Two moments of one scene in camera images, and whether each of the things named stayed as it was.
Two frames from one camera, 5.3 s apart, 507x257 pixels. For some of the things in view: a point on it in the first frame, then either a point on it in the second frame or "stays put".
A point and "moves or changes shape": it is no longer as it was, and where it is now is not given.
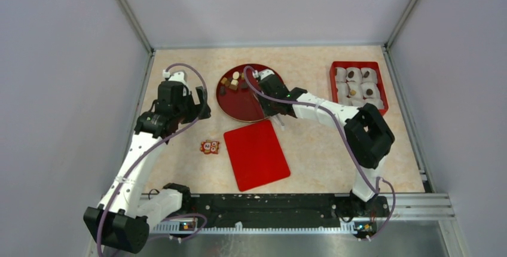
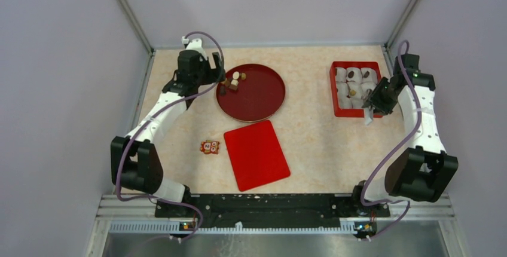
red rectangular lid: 256,155 stays put
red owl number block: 208,147 stays put
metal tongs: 280,122 moves or changes shape
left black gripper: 195,109 -> 213,72
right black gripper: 266,111 -> 375,101
